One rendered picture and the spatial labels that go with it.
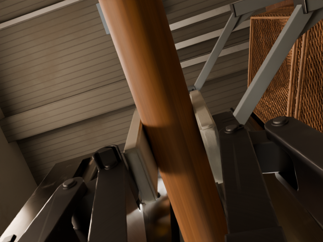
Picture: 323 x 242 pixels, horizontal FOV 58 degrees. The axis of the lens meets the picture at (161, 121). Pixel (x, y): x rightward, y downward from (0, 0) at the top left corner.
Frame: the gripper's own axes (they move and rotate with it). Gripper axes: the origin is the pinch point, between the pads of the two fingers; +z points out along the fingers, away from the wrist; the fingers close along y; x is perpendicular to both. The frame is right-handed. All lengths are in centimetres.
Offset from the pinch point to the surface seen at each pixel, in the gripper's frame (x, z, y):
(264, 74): -7.7, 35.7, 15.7
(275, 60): -5.9, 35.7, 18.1
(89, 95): -45, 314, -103
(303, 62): -21, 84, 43
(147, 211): -45, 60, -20
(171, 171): -1.4, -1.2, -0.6
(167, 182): -2.2, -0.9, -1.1
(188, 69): -52, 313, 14
